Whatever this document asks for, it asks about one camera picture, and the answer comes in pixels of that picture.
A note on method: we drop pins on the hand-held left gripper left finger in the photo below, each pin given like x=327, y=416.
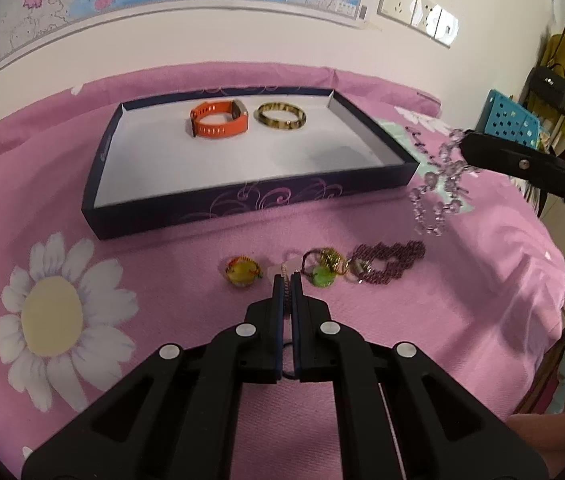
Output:
x=278, y=305

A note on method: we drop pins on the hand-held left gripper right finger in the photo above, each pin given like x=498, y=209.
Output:
x=296, y=305

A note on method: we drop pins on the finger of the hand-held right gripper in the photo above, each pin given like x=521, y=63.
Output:
x=522, y=162

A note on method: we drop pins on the pink spring hair clip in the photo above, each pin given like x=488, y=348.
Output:
x=286, y=267

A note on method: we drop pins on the dark blue jewelry box tray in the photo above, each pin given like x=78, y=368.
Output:
x=242, y=160

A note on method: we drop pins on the person's right forearm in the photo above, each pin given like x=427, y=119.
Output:
x=552, y=425

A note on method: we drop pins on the black handbag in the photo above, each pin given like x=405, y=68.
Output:
x=550, y=85

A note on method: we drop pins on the blue perforated basket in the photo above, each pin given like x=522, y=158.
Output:
x=505, y=120

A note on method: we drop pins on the yellow bead charm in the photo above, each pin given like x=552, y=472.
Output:
x=242, y=272

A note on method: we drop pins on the pink floral blanket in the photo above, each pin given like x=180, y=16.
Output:
x=162, y=270

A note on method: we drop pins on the tortoiseshell bangle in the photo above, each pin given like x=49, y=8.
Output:
x=277, y=126

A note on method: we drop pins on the orange smart watch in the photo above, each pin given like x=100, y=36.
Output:
x=212, y=131

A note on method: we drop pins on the white wall sockets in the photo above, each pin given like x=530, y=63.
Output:
x=435, y=20

